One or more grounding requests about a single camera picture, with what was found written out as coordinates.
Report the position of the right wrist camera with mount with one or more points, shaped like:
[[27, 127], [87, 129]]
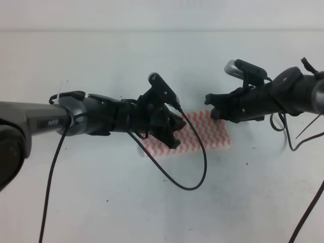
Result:
[[251, 75]]

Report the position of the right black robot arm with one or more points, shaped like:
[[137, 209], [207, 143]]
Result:
[[291, 92]]

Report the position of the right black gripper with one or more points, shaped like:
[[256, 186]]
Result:
[[242, 105]]

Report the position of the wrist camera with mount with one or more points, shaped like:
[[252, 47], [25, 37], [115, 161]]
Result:
[[160, 93], [251, 75]]

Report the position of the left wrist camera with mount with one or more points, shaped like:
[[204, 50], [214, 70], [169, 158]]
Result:
[[160, 93]]

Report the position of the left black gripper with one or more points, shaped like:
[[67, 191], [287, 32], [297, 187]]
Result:
[[141, 118]]

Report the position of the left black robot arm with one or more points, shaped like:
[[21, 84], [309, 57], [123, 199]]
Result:
[[79, 113]]

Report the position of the pink white wavy-striped towel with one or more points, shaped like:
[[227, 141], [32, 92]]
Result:
[[212, 133]]

